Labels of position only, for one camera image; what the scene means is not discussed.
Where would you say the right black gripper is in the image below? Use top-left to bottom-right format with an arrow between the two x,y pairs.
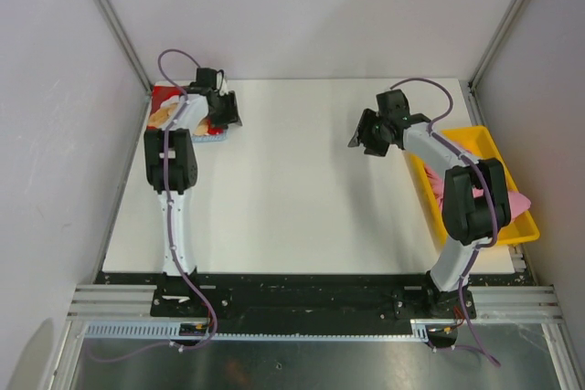
349,108 -> 391,157

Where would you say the blue printed t shirt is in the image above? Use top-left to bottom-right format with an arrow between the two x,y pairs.
191,129 -> 229,143

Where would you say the red t shirt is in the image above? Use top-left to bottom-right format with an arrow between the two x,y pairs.
146,85 -> 214,135

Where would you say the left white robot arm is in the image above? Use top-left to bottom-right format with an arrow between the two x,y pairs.
144,68 -> 242,279

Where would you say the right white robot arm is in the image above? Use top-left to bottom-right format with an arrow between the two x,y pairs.
348,90 -> 511,318

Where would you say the yellow plastic tray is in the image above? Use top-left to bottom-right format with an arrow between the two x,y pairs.
409,126 -> 540,246

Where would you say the pink t shirt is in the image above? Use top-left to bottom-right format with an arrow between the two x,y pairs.
420,163 -> 531,227

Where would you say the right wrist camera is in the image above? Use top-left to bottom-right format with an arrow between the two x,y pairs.
376,90 -> 410,118

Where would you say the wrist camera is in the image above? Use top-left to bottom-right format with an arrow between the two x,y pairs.
376,90 -> 410,118
195,68 -> 226,91

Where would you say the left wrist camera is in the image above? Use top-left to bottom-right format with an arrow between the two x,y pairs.
195,68 -> 226,91

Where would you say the right aluminium frame post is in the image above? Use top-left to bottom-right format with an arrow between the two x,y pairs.
466,0 -> 557,90

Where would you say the aluminium frame post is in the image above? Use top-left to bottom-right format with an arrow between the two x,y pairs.
466,0 -> 557,90
93,0 -> 153,93

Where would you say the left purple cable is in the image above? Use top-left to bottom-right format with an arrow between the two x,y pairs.
84,48 -> 218,362

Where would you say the purple cable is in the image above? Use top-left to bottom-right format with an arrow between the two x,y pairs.
390,78 -> 503,367
84,48 -> 218,362

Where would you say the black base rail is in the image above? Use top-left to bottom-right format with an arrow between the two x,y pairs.
150,273 -> 476,327

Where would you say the left aluminium frame post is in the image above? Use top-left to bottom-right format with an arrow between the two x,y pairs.
93,0 -> 153,93

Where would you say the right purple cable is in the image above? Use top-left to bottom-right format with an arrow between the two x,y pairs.
390,78 -> 503,367

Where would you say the grey slotted cable duct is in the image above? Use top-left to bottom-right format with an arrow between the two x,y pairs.
85,319 -> 452,342

